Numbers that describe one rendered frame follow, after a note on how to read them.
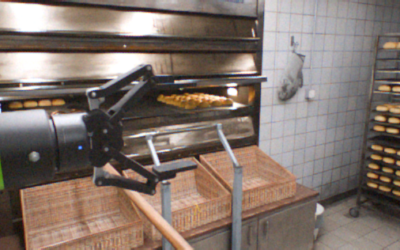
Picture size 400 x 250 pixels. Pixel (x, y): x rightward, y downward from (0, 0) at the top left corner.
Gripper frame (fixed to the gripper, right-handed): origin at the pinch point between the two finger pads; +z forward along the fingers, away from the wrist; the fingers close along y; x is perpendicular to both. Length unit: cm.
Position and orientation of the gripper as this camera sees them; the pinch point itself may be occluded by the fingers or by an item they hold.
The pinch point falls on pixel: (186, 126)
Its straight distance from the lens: 52.1
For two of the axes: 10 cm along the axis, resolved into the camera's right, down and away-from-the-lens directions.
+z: 8.5, -1.1, 5.2
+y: 0.0, 9.8, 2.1
